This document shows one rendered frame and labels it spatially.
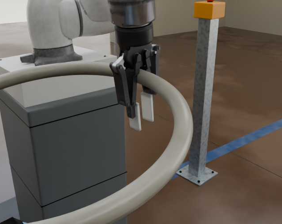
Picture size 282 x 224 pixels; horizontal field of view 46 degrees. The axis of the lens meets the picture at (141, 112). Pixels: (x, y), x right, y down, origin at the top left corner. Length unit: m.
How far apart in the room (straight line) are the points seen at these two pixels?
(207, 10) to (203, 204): 1.07
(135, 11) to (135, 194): 0.34
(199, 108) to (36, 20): 1.09
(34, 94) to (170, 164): 0.84
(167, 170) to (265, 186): 1.83
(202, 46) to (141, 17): 1.28
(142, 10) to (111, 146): 0.88
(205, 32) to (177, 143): 1.43
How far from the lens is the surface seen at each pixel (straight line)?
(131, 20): 0.62
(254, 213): 2.01
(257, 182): 2.26
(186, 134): 0.49
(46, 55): 1.31
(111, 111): 1.34
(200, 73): 1.92
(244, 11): 7.92
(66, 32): 1.30
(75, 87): 1.27
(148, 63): 0.69
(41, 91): 1.21
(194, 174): 2.20
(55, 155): 1.29
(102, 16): 1.31
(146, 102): 0.75
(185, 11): 7.25
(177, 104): 0.56
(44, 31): 1.29
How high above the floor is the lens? 1.24
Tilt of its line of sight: 23 degrees down
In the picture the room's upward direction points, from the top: straight up
